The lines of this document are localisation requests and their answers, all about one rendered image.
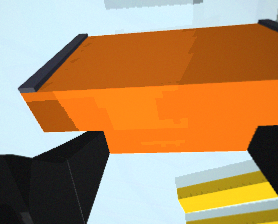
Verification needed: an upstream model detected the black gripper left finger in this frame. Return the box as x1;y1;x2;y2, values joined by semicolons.
0;131;110;224

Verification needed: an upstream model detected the yellow flat bar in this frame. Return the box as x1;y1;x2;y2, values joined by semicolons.
186;208;278;224
176;170;278;213

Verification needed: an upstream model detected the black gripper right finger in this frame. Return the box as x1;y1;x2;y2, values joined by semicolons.
247;125;278;195

